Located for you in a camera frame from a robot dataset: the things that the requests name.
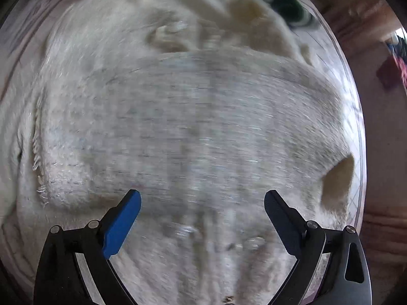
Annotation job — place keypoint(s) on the cream fuzzy knit cardigan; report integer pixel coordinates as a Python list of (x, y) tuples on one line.
[(190, 117)]

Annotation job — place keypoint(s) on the dark red cloth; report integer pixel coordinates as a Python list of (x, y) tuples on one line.
[(389, 73)]

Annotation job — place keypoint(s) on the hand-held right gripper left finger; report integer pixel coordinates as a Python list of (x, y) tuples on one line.
[(122, 225)]

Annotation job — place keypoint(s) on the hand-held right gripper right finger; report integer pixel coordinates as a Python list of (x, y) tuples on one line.
[(281, 222)]

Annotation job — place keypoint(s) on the green garment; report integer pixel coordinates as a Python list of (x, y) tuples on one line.
[(286, 0)]

